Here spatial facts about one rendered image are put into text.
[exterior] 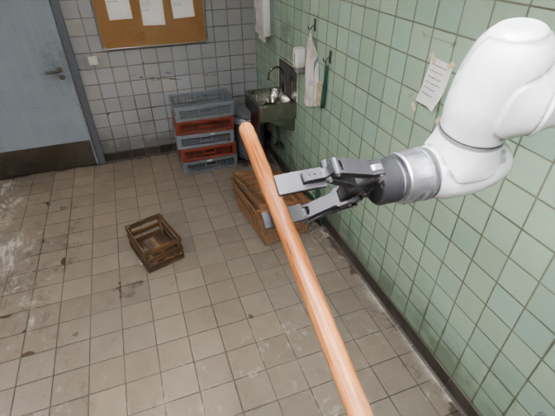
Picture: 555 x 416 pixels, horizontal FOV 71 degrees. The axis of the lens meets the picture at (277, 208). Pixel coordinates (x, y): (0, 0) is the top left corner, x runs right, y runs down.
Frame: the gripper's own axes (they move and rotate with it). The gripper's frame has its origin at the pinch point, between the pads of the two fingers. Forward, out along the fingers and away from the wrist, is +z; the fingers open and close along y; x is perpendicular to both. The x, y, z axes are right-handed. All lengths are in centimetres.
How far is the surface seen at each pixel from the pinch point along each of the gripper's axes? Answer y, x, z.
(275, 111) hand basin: 236, 171, -82
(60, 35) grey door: 246, 292, 91
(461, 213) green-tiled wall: 105, 14, -113
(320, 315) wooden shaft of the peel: -1.2, -17.8, -1.1
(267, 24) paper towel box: 218, 254, -94
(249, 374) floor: 197, -32, -4
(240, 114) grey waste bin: 294, 212, -63
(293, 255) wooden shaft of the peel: 1.7, -8.2, -0.7
